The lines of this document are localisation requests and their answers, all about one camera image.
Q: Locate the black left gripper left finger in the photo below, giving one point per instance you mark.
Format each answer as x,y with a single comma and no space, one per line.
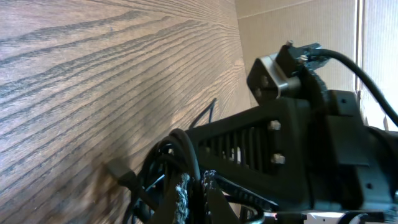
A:
174,207

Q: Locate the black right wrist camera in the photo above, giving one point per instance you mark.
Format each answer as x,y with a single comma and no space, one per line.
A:
278,75

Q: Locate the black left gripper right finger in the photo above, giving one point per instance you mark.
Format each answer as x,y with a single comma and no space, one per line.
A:
216,207

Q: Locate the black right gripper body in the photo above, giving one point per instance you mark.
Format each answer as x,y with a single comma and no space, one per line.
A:
332,160

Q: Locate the black USB cable gray plug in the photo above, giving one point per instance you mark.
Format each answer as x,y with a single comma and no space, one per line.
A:
175,155

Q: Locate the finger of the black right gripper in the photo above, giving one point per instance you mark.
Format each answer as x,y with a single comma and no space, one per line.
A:
256,149

